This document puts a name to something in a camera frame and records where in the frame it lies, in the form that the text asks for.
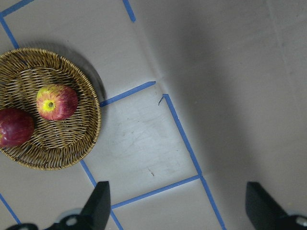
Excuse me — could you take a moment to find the red yellow apple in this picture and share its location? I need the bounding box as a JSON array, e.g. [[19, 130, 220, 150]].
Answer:
[[36, 84, 78, 120]]

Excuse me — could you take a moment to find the dark red apple in basket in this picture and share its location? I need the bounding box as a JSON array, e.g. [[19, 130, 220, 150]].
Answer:
[[0, 108, 35, 147]]

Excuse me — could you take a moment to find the woven wicker basket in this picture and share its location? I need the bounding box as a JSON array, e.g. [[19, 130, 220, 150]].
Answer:
[[0, 47, 101, 170]]

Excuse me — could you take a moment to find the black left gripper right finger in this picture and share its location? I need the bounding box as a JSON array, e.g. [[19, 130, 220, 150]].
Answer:
[[245, 182, 297, 230]]

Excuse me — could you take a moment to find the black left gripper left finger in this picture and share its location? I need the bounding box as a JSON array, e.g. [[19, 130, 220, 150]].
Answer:
[[80, 181, 111, 230]]

